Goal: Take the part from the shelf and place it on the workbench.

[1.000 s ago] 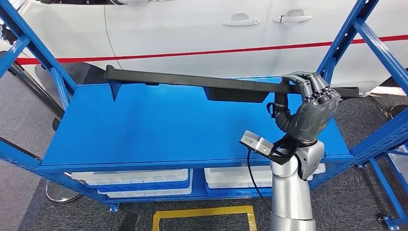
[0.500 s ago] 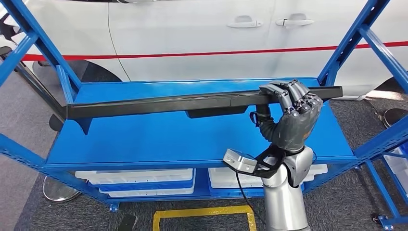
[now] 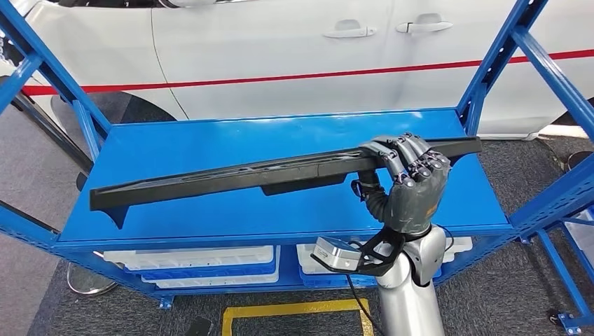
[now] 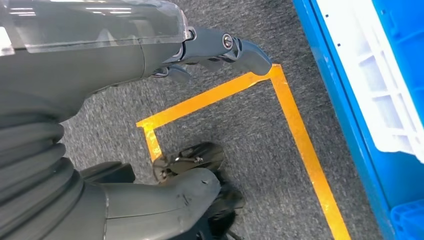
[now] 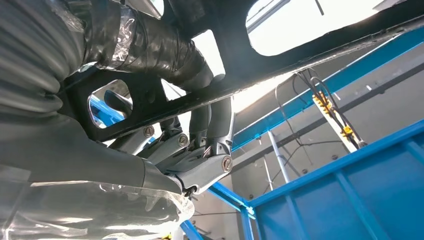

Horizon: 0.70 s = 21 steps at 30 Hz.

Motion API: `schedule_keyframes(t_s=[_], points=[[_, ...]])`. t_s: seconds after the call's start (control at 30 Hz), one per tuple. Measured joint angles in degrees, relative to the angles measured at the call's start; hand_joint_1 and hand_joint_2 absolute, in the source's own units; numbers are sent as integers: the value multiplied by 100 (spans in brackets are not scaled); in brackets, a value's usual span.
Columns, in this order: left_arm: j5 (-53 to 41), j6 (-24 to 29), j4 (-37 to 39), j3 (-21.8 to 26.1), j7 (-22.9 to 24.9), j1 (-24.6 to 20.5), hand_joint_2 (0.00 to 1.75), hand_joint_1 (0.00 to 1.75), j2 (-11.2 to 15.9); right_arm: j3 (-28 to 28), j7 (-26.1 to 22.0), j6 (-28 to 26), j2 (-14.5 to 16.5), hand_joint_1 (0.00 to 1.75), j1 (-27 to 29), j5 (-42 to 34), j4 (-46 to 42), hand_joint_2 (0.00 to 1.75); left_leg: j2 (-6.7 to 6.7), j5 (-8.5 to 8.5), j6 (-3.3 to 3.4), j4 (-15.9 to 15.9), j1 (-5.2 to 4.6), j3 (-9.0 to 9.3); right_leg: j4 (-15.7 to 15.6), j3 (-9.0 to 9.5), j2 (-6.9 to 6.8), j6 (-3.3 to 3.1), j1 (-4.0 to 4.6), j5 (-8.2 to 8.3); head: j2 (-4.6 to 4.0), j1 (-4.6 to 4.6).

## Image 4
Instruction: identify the blue metal shelf rack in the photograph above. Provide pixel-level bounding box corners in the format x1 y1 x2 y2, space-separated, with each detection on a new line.
292 0 424 240

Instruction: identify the black robot foot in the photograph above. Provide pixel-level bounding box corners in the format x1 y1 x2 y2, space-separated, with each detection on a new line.
152 141 247 240

